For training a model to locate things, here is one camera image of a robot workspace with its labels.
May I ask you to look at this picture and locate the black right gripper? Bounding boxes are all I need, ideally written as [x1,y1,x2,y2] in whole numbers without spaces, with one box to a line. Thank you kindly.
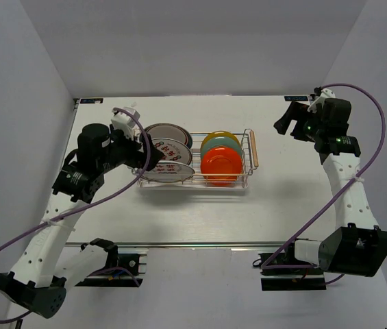
[274,101,325,143]

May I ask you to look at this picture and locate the white plate red characters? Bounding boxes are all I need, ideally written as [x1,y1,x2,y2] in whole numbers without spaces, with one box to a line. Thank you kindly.
[142,160,195,183]

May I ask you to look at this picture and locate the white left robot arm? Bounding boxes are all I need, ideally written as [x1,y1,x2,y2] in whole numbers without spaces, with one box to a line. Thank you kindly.
[0,123,163,319]

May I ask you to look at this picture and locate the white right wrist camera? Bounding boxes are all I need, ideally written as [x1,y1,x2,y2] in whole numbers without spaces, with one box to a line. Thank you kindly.
[308,87,336,113]

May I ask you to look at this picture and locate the white plate coloured circles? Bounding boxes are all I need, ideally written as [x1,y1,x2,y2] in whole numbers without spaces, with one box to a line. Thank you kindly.
[152,138,192,165]

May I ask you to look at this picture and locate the metal wire dish rack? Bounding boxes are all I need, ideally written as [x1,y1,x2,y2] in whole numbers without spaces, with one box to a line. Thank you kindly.
[138,124,258,190]

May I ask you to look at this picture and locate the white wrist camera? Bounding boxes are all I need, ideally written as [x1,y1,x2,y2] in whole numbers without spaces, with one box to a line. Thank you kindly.
[111,107,140,140]
[308,87,336,113]

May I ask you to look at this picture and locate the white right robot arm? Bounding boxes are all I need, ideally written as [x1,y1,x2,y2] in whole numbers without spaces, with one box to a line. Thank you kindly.
[274,98,387,277]

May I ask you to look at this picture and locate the yellow plate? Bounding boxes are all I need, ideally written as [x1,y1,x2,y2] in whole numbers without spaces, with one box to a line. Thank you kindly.
[201,130,240,147]

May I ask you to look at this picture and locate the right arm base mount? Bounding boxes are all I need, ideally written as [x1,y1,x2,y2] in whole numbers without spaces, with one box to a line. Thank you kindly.
[252,253,326,292]

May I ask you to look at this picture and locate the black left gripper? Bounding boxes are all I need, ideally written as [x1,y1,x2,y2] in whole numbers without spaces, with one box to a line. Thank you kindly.
[99,125,164,173]

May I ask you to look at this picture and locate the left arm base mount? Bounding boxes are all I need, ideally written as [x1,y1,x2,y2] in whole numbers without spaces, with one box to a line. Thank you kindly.
[76,248,148,288]

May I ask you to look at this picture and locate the orange plate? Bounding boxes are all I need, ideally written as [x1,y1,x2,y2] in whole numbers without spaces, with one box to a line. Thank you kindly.
[200,147,242,186]

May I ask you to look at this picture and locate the teal plate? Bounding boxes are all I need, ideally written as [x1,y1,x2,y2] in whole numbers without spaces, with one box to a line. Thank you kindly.
[201,136,242,158]

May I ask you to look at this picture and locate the right table label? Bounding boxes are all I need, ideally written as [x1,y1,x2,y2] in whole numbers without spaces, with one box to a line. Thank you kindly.
[284,95,309,101]

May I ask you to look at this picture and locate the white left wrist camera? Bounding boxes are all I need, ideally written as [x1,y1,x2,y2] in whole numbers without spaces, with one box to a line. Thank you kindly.
[111,107,140,140]

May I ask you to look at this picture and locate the green red rimmed plate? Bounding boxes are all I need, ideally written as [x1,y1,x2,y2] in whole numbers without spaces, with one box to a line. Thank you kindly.
[145,123,192,148]

